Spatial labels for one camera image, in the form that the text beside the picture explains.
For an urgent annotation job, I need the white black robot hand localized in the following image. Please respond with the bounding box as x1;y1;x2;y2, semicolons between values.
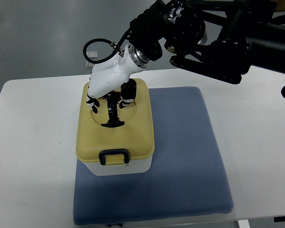
86;43;150;113

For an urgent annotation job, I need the yellow box lid black handle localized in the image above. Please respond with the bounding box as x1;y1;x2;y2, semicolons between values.
76;78;155;166

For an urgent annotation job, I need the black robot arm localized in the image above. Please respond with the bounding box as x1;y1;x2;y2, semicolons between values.
101;0;285;85

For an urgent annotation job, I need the white storage box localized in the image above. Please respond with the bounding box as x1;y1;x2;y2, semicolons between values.
83;154;153;176

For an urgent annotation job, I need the brown cardboard box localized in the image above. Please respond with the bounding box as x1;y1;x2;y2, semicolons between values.
273;0;285;12

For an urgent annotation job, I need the lower silver floor plate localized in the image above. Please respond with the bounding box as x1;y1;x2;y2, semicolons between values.
85;61;94;70

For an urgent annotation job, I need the silver floor plate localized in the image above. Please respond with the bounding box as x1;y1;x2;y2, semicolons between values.
86;51;98;59
85;61;94;70

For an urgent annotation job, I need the upper silver floor plate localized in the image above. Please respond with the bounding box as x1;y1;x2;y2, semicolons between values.
86;51;98;59

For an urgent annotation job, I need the blue quilted mat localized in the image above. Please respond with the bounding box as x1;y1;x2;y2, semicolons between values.
73;86;234;225

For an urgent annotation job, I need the black table control panel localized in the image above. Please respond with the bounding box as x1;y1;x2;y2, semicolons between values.
274;216;285;222

